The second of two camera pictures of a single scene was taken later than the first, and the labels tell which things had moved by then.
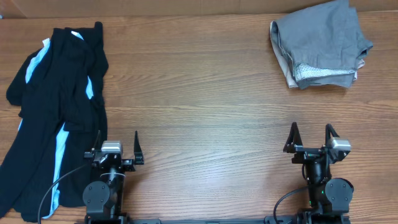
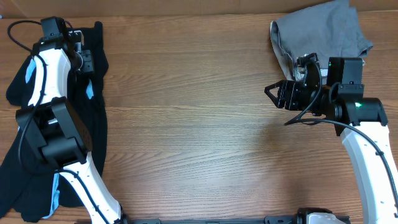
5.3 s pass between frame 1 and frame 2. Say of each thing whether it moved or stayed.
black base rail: stayed
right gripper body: moved
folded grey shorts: stayed
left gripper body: moved
